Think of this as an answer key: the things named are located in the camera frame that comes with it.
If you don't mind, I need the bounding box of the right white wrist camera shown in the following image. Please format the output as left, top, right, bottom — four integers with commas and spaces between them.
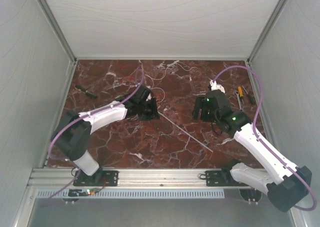
209, 79, 226, 94

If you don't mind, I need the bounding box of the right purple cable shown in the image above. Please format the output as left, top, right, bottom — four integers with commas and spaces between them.
212, 65, 318, 211

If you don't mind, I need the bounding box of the long white zip tie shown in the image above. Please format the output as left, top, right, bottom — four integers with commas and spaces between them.
158, 112, 213, 153

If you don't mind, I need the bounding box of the slotted grey cable duct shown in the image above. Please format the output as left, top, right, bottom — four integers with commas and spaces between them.
34, 189, 225, 199

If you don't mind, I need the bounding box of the white wire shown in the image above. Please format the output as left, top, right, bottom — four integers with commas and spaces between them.
144, 60, 198, 104

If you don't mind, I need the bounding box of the silver wrench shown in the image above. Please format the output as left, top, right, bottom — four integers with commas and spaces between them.
235, 91, 244, 111

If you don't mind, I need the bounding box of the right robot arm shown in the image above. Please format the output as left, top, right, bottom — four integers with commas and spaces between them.
192, 89, 312, 213

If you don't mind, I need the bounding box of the small circuit board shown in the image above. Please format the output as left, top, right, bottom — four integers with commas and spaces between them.
85, 188, 100, 196

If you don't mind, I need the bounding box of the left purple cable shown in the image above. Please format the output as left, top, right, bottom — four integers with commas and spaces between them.
39, 68, 145, 208

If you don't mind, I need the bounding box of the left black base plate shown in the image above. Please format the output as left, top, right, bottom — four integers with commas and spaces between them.
73, 169, 119, 187

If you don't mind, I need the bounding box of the yellow handled screwdriver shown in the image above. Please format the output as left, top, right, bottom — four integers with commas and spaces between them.
237, 86, 244, 98

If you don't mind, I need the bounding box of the aluminium front rail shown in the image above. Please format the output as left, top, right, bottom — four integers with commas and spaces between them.
27, 168, 260, 190

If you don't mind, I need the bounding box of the green wire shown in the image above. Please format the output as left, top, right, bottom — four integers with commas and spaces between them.
153, 121, 176, 138

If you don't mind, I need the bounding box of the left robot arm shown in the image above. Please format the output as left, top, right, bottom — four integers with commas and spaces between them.
51, 85, 160, 186

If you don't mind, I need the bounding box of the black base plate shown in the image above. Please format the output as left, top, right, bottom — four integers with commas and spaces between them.
73, 169, 119, 187
204, 170, 247, 187

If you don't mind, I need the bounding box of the purple cable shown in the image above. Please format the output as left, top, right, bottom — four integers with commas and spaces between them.
212, 65, 318, 211
39, 68, 145, 208

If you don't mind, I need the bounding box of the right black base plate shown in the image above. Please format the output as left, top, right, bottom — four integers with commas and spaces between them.
204, 170, 247, 187

